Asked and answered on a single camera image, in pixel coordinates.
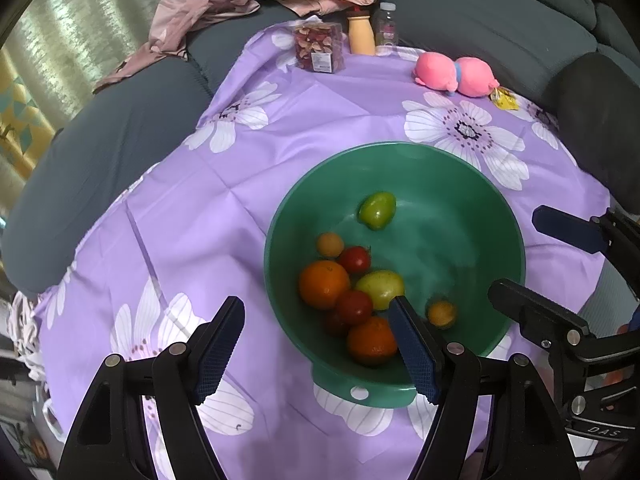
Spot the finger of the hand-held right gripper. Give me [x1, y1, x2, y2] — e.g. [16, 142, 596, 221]
[531, 204, 640, 281]
[487, 278, 640, 366]

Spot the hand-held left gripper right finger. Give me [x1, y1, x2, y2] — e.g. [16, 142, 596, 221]
[387, 295, 583, 480]

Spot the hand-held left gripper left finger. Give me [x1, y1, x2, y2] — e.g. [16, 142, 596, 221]
[57, 296, 246, 480]

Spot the orange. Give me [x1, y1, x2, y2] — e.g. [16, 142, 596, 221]
[346, 316, 398, 366]
[298, 260, 351, 310]

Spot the green plastic bowl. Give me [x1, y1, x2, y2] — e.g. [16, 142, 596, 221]
[264, 141, 526, 409]

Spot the green mango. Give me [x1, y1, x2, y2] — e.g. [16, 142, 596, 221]
[359, 191, 397, 231]

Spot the small yellow round fruit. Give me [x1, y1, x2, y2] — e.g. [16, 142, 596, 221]
[427, 300, 458, 330]
[317, 232, 345, 258]

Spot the yellow-green mango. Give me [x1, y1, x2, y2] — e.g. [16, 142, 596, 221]
[355, 270, 406, 312]

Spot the dark grey cushion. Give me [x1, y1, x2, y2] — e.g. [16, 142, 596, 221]
[542, 52, 640, 211]

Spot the yellow packet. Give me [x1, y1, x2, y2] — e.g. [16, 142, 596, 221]
[489, 86, 520, 110]

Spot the white patterned cloth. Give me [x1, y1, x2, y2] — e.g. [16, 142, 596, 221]
[7, 290, 66, 436]

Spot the pink plush toy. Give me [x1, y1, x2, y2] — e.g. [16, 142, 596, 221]
[412, 51, 501, 98]

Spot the purple floral cloth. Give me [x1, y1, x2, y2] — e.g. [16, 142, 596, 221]
[32, 20, 613, 480]

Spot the grey sofa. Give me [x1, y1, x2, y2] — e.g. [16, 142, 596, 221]
[0, 0, 640, 301]

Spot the clear plastic bottle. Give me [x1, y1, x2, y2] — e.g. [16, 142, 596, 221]
[374, 2, 400, 47]

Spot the yellow bottle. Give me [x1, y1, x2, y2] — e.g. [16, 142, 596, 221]
[347, 9, 377, 56]

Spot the clear snack box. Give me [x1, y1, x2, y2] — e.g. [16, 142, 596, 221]
[292, 21, 347, 73]

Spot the yellow patterned curtain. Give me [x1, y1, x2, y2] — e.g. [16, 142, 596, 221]
[0, 45, 56, 181]

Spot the pink crumpled garment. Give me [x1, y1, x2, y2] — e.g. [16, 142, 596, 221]
[92, 0, 262, 93]

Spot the grey-green curtain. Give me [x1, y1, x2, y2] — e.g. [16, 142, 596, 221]
[0, 0, 241, 126]

